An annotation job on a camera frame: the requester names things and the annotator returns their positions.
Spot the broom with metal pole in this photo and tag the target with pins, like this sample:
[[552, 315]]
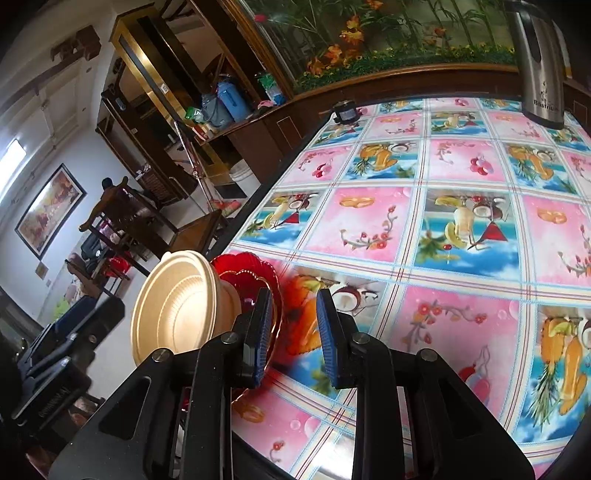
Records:
[[221, 206]]

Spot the glass case of artificial flowers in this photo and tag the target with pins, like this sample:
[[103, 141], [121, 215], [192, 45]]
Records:
[[369, 37]]

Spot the blue thermos flask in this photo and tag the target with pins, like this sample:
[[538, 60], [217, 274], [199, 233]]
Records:
[[233, 104]]

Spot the dark wooden chair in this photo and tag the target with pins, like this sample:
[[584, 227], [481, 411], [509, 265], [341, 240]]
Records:
[[198, 230]]

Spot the grey blue bag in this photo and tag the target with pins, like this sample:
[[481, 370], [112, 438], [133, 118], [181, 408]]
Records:
[[212, 110]]

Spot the red scalloped glass bowl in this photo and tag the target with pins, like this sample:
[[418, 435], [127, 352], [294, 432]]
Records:
[[240, 267]]

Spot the stainless steel thermos jug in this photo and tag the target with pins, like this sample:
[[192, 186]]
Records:
[[540, 69]]

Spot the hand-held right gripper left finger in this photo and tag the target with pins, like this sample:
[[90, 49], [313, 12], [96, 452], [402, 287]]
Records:
[[258, 341]]

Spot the fruit print tablecloth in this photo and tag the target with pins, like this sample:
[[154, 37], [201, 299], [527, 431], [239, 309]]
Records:
[[461, 323]]

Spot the red glass bowl with sticker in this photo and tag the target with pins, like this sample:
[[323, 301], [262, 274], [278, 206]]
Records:
[[251, 288]]

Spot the dark wooden cabinet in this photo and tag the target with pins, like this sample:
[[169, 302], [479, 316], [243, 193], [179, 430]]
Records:
[[295, 120]]

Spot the large beige bowl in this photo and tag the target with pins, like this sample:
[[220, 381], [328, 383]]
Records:
[[175, 304]]

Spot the carved wooden wall bracket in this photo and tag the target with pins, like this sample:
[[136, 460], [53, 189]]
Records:
[[76, 46]]

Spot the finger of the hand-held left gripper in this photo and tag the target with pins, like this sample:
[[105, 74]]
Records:
[[92, 314]]

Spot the white bucket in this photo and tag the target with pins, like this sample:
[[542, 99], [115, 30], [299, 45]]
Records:
[[244, 177]]

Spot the framed wall picture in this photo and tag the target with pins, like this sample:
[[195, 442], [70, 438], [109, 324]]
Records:
[[48, 210]]

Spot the wicker basket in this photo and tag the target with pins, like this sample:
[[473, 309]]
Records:
[[159, 187]]

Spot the gold framed glass cabinet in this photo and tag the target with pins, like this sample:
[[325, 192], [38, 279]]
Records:
[[138, 55]]

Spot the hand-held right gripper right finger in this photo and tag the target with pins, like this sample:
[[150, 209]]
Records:
[[330, 341]]

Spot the pink object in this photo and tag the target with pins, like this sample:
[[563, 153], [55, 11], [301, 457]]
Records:
[[267, 105]]

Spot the red plastic stool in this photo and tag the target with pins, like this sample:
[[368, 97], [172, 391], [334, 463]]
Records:
[[117, 266]]

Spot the small black jar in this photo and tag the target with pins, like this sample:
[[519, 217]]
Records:
[[346, 114]]

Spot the green white bottle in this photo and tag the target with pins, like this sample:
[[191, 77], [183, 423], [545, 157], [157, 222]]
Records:
[[271, 90]]

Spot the small green packet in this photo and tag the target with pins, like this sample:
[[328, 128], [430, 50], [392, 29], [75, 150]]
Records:
[[194, 114]]

